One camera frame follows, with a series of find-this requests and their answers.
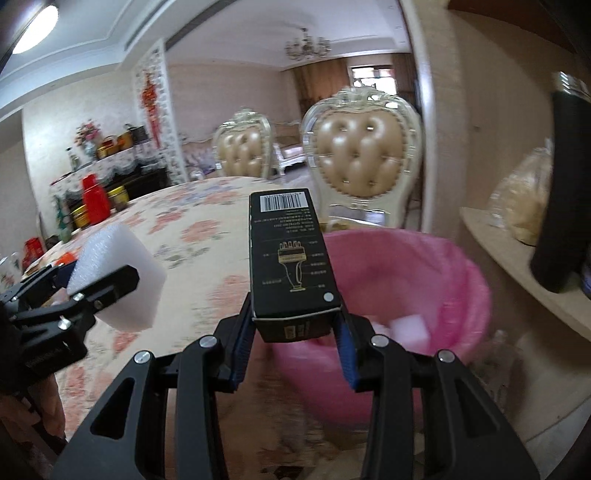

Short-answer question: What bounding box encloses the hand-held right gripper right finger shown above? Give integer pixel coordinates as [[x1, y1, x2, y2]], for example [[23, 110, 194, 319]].
[[330, 314, 541, 480]]

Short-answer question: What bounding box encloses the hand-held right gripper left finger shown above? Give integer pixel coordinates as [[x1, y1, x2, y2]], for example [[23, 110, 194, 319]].
[[50, 295, 259, 480]]

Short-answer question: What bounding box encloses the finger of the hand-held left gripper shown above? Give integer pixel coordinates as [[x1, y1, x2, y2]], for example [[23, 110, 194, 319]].
[[21, 261, 77, 301], [60, 264, 140, 328]]

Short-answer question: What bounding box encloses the white foam block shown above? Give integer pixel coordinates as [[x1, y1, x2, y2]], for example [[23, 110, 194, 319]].
[[67, 224, 168, 332], [369, 314, 432, 344]]

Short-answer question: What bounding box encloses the black and yellow cardboard box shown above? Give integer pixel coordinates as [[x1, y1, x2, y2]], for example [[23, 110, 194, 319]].
[[248, 188, 343, 343]]

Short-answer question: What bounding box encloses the pink trash bin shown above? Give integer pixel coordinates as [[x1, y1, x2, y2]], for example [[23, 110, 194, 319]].
[[272, 230, 492, 425]]

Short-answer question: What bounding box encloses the red gift bag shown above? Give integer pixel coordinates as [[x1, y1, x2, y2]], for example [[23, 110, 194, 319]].
[[21, 237, 44, 268]]

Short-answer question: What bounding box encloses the green floral bottle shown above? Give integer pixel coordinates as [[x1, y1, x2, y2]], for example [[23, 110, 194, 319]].
[[54, 194, 72, 243]]

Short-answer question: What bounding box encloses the red plastic jar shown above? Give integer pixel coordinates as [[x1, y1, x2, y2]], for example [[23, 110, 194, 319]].
[[82, 174, 112, 227]]

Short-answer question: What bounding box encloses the black piano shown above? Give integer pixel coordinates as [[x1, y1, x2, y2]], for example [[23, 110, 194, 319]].
[[65, 166, 169, 217]]

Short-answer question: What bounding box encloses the floral fringed piano cloth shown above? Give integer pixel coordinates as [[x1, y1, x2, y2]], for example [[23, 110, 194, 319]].
[[50, 138, 167, 195]]

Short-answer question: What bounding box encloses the vase of pink flowers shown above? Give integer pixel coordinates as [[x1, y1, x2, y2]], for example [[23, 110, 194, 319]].
[[75, 120, 101, 160]]

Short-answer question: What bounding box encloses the white carved armchair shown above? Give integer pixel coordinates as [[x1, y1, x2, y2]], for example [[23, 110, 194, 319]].
[[180, 134, 218, 178]]

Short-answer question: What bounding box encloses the white lattice screen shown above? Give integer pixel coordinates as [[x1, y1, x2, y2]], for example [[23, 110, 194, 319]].
[[131, 39, 190, 185]]

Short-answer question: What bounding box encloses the beige tufted white chair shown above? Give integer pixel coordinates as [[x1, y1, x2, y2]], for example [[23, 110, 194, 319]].
[[301, 88, 423, 229], [212, 108, 273, 178]]

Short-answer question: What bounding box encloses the red knot hanging ornament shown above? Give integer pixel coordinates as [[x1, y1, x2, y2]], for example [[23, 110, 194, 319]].
[[141, 74, 162, 144]]

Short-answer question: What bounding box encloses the clear plastic food bag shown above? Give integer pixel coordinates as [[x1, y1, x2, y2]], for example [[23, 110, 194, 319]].
[[488, 138, 555, 245]]

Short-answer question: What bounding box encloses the round ceiling light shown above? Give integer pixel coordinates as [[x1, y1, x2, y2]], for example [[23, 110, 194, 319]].
[[11, 4, 60, 55]]

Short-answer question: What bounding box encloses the black bottle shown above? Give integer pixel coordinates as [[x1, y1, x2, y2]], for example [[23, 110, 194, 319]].
[[530, 71, 591, 294]]

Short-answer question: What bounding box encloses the brown patterned curtain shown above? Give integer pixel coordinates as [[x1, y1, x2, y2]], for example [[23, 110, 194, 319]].
[[293, 58, 352, 104]]

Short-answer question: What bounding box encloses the balcony window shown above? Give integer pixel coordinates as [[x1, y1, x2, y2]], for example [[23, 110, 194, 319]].
[[351, 65, 395, 93]]

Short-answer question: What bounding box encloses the brown plain curtain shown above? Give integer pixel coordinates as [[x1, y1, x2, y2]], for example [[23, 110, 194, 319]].
[[392, 53, 416, 97]]

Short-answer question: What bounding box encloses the chandelier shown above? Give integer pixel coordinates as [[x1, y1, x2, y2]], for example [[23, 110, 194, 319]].
[[284, 28, 332, 61]]

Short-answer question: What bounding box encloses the beige wall shelf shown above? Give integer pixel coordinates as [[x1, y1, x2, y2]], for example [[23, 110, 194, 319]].
[[459, 207, 591, 352]]

